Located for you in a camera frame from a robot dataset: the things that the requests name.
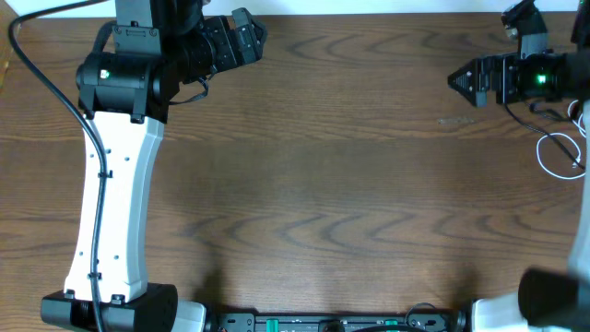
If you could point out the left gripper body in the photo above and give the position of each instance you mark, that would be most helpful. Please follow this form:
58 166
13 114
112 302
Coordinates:
229 41

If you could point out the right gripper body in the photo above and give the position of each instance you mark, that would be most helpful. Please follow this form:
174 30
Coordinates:
506 66

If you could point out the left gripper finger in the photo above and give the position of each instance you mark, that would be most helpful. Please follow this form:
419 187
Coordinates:
244 19
261 34

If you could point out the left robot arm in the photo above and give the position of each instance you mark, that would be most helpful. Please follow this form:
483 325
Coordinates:
126 86

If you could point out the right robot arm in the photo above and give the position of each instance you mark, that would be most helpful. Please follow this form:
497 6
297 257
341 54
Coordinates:
555 86

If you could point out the brown cardboard box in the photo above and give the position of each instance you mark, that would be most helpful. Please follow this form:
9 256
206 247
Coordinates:
7 16

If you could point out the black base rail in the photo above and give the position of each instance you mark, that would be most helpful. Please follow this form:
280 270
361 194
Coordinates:
429 320

